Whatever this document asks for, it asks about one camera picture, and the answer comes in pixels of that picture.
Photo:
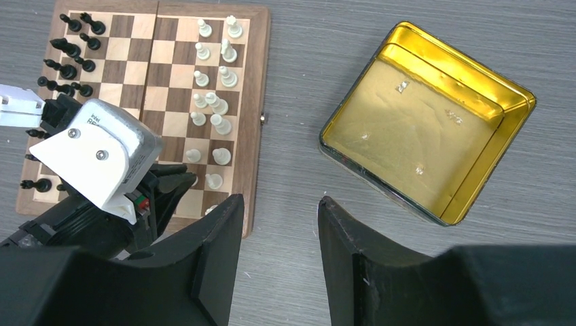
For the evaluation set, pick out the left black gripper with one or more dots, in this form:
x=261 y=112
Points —
x=75 y=221

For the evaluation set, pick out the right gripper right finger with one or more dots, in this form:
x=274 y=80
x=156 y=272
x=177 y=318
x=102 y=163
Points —
x=372 y=280

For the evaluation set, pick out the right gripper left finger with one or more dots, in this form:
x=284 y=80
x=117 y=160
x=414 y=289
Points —
x=185 y=279

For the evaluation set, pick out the white piece aside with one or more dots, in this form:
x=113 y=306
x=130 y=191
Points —
x=208 y=210

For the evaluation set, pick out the white chess pawn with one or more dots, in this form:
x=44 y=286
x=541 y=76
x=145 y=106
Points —
x=204 y=29
x=193 y=155
x=199 y=100
x=201 y=79
x=198 y=118
x=202 y=52

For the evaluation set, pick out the gold tin tray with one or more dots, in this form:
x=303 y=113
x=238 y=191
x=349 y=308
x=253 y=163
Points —
x=425 y=124

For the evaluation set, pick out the wooden chess board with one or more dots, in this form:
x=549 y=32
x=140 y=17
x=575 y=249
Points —
x=146 y=66

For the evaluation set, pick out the white chess piece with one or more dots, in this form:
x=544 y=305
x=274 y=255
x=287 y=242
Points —
x=228 y=52
x=235 y=29
x=229 y=79

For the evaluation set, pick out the black chess rook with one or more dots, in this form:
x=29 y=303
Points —
x=41 y=185
x=97 y=27

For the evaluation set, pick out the black chess knight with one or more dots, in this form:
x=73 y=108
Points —
x=31 y=157
x=70 y=49

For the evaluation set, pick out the black chess bishop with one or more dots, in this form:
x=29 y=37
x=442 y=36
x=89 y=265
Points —
x=39 y=134
x=66 y=71

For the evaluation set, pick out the black chess king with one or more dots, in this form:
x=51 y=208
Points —
x=55 y=86

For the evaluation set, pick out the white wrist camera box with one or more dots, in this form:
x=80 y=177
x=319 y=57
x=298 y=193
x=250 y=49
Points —
x=100 y=150

